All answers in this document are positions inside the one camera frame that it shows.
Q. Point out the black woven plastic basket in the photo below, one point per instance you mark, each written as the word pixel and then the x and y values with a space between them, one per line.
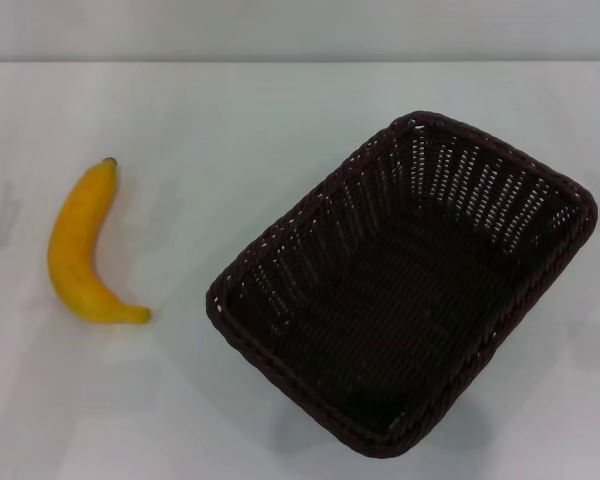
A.
pixel 380 320

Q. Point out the yellow banana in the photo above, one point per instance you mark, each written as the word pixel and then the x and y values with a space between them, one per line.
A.
pixel 72 260

